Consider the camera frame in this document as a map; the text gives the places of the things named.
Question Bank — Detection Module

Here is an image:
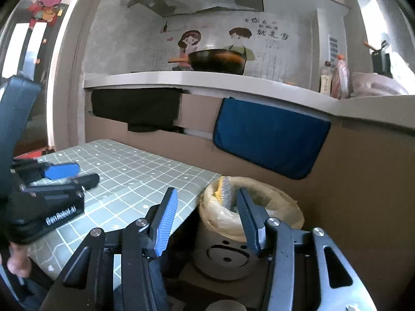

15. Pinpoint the orange-capped pink bottle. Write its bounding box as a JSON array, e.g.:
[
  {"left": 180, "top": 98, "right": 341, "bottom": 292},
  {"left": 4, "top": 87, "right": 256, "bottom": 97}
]
[{"left": 331, "top": 53, "right": 351, "bottom": 99}]

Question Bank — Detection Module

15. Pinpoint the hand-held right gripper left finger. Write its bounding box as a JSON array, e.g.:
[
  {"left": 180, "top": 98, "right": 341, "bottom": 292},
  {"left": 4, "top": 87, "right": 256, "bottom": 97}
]
[{"left": 39, "top": 187, "right": 179, "bottom": 311}]

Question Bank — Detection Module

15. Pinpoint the black wok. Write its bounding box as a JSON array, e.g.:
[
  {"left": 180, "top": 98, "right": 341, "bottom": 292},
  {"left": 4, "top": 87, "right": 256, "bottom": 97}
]
[{"left": 169, "top": 48, "right": 247, "bottom": 76}]

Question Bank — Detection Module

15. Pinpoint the red mat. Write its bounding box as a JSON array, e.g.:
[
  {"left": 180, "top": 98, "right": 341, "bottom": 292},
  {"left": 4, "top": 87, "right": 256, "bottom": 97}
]
[{"left": 15, "top": 147, "right": 56, "bottom": 159}]

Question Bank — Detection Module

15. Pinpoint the white wall-mounted appliance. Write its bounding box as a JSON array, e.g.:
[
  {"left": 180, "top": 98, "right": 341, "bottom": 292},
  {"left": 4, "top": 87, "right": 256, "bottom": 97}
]
[{"left": 316, "top": 6, "right": 349, "bottom": 68}]

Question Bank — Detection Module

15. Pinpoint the grey round object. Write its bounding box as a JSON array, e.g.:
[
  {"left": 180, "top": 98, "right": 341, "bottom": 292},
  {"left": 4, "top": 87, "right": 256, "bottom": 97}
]
[{"left": 206, "top": 300, "right": 248, "bottom": 311}]

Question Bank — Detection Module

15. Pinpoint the black cloth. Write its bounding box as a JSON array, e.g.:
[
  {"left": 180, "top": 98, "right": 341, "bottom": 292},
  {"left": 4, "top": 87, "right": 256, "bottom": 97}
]
[{"left": 91, "top": 87, "right": 183, "bottom": 133}]

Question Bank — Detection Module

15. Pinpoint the silver foil wrapper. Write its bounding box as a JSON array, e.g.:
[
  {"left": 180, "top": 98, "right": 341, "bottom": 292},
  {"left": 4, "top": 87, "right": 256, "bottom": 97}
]
[{"left": 222, "top": 176, "right": 240, "bottom": 211}]

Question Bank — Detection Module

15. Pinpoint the dark-capped sauce bottle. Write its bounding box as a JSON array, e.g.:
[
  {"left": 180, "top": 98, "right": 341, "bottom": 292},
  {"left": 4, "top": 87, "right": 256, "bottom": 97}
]
[{"left": 319, "top": 61, "right": 333, "bottom": 96}]

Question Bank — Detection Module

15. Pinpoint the person's left hand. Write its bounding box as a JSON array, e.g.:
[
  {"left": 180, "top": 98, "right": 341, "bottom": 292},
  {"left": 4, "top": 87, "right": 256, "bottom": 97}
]
[{"left": 6, "top": 242, "right": 32, "bottom": 277}]

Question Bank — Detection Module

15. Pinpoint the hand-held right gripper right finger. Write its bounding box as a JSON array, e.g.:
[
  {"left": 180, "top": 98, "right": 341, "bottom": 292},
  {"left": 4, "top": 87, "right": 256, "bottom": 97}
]
[{"left": 236, "top": 188, "right": 378, "bottom": 311}]

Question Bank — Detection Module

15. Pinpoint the black knife block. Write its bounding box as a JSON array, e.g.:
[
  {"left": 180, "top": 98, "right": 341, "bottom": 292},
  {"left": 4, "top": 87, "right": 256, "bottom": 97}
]
[{"left": 363, "top": 40, "right": 394, "bottom": 78}]

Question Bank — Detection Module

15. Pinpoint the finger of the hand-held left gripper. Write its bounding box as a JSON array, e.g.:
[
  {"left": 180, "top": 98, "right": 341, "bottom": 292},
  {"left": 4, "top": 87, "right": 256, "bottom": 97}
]
[
  {"left": 21, "top": 173, "right": 100, "bottom": 198},
  {"left": 11, "top": 159, "right": 80, "bottom": 183}
]

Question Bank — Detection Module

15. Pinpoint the white smiley trash bin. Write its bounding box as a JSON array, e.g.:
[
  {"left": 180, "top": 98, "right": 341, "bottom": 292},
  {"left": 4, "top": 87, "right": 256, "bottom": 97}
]
[{"left": 194, "top": 212, "right": 261, "bottom": 282}]

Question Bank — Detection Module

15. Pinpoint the blue towel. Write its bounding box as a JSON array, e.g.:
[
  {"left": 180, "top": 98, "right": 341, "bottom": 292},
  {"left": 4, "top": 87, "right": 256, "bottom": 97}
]
[{"left": 212, "top": 97, "right": 331, "bottom": 180}]

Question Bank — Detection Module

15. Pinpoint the sliding glass door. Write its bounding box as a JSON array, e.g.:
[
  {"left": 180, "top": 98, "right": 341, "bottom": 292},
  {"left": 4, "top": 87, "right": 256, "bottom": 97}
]
[{"left": 0, "top": 0, "right": 88, "bottom": 156}]

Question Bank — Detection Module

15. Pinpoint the white kitchen counter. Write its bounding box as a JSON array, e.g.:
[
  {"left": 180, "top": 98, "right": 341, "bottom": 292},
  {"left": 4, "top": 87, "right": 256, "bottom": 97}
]
[{"left": 84, "top": 70, "right": 415, "bottom": 127}]

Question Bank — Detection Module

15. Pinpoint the cartoon couple wall sticker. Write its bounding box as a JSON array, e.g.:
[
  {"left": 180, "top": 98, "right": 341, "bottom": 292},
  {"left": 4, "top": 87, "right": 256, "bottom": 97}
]
[{"left": 160, "top": 15, "right": 291, "bottom": 72}]

